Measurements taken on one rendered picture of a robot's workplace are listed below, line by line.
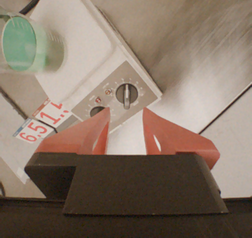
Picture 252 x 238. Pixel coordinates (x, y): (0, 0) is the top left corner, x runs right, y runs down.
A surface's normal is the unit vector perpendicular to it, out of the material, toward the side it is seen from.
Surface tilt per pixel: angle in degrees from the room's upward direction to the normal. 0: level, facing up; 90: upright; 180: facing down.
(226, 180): 0
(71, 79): 0
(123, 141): 0
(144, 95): 30
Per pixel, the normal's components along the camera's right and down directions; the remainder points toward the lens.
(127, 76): 0.00, 0.57
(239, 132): -0.33, 0.18
